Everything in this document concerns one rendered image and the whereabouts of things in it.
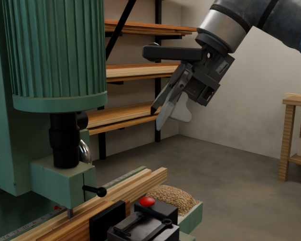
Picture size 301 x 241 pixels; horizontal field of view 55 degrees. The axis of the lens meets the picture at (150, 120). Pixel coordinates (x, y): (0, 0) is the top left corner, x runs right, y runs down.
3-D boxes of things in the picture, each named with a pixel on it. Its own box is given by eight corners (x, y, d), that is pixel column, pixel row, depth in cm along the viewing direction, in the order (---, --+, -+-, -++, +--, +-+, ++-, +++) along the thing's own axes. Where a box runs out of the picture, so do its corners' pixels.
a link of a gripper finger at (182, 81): (178, 102, 52) (195, 67, 56) (171, 97, 52) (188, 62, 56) (167, 111, 56) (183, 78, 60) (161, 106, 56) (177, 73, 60)
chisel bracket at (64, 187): (71, 217, 57) (69, 177, 55) (30, 197, 65) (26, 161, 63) (99, 202, 63) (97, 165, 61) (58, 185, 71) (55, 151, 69)
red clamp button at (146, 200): (148, 209, 54) (148, 204, 54) (135, 204, 56) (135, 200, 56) (157, 202, 57) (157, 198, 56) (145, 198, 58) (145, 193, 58)
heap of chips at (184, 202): (183, 216, 73) (183, 202, 72) (139, 200, 81) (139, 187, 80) (199, 202, 80) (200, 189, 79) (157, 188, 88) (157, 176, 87)
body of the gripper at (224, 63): (204, 110, 57) (240, 57, 56) (167, 86, 56) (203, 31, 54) (195, 104, 65) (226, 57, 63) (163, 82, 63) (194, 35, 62)
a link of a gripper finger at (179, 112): (186, 138, 52) (202, 99, 56) (158, 121, 51) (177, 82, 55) (177, 143, 55) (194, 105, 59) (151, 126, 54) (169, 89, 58)
